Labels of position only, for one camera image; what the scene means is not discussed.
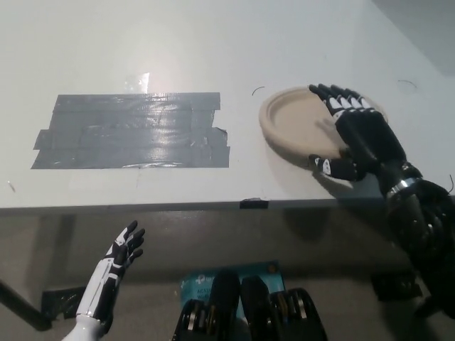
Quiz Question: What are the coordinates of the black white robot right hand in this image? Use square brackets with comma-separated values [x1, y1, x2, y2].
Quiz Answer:
[308, 83, 424, 195]

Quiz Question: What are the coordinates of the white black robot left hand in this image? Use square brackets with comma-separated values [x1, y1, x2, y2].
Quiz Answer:
[76, 220, 146, 320]

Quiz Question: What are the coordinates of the black metal table leg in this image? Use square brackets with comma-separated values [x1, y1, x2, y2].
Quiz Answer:
[0, 278, 54, 334]

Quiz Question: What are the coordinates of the grey duct tape patch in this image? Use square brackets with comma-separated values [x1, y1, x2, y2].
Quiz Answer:
[31, 92, 230, 170]

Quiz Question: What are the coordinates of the teal cardboard box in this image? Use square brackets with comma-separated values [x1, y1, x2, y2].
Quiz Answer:
[179, 261, 287, 320]

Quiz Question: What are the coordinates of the beige paper plate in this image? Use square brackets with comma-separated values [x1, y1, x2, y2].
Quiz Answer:
[258, 85, 389, 172]

